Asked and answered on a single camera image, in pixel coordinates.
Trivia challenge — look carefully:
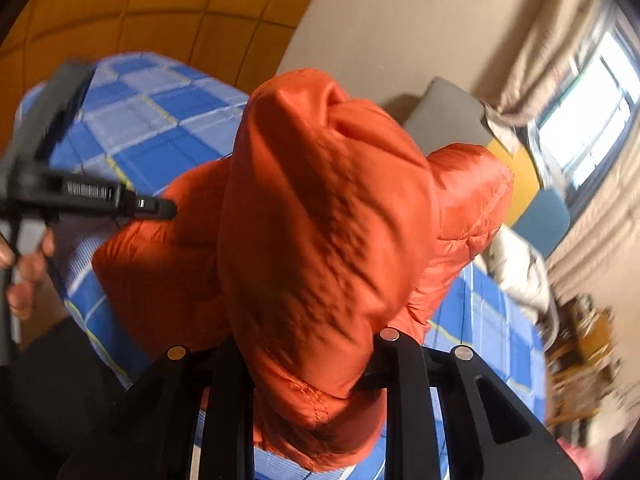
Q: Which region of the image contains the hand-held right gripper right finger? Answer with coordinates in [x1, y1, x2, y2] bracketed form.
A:
[350, 327, 583, 480]

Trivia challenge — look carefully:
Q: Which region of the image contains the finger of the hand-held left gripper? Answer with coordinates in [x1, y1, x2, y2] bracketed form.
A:
[119, 193, 179, 222]

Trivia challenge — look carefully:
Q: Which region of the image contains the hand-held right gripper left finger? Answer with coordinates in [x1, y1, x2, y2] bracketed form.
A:
[57, 335, 257, 480]

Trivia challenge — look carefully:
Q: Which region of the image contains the orange puffer jacket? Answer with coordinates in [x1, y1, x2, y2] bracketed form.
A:
[91, 69, 515, 472]

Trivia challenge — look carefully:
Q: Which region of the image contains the person's left hand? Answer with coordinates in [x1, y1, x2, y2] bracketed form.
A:
[0, 229, 57, 322]

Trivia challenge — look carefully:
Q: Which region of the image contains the blue checkered bed sheet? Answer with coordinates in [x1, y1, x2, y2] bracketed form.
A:
[12, 51, 549, 480]

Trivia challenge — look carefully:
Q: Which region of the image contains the white crumpled cloth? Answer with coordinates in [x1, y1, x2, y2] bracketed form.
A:
[486, 224, 552, 317]

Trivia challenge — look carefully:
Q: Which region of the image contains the person's dark clothing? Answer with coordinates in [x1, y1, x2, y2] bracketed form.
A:
[0, 310, 168, 480]

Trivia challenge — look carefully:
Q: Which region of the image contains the wooden furniture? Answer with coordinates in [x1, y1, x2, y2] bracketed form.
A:
[544, 294, 640, 432]

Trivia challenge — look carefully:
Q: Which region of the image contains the pink cloth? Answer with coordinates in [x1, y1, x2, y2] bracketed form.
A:
[554, 436, 603, 478]

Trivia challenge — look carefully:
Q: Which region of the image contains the orange padded headboard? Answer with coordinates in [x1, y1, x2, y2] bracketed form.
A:
[0, 0, 337, 97]

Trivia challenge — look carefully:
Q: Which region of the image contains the blue cushion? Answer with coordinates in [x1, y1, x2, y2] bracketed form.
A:
[509, 187, 572, 262]

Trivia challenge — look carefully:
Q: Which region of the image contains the yellow cushion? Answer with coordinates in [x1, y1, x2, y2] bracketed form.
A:
[486, 137, 542, 229]

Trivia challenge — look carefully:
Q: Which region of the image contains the beige curtain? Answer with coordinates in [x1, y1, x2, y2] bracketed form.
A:
[484, 0, 622, 127]
[546, 152, 640, 308]

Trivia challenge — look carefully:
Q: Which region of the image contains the window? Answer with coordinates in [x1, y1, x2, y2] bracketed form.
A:
[529, 5, 640, 202]

